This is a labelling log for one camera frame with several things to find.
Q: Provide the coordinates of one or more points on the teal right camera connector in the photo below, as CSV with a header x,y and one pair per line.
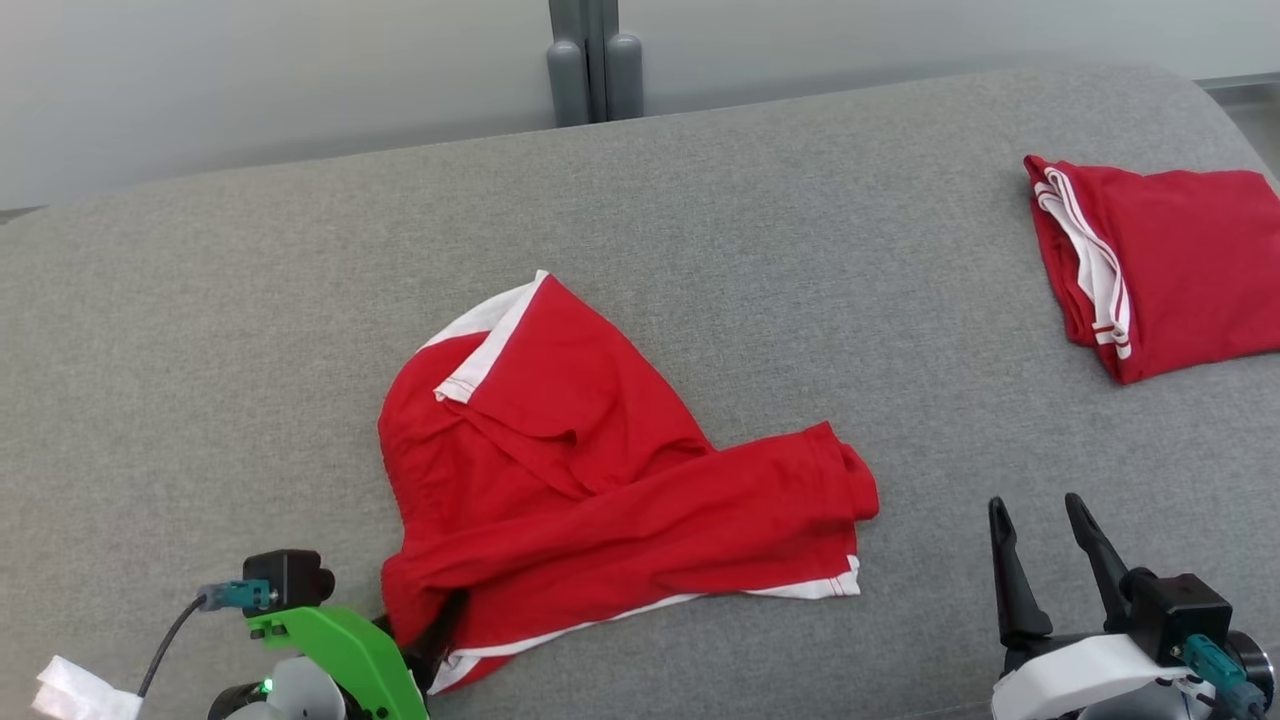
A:
x,y
1220,675

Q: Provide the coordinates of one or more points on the grey upright post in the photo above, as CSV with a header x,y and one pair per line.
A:
x,y
595,70

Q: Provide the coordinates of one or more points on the teal camera connector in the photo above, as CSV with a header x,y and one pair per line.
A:
x,y
235,596
1220,675

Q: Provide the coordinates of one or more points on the red shorts white trim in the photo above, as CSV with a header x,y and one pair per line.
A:
x,y
560,480

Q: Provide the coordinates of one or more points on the teal left camera connector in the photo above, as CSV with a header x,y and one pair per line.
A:
x,y
235,596

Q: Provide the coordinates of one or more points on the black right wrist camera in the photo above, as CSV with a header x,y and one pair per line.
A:
x,y
1180,615

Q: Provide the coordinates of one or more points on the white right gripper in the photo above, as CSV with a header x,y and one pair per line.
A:
x,y
1080,680

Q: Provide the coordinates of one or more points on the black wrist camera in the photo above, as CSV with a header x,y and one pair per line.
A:
x,y
290,578
1180,615

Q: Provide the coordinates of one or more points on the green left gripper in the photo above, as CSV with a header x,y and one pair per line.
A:
x,y
360,660

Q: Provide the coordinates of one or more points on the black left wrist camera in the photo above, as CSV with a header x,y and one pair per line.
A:
x,y
290,578

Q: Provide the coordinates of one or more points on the red basketball jersey white sleeves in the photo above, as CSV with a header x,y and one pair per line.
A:
x,y
1180,270

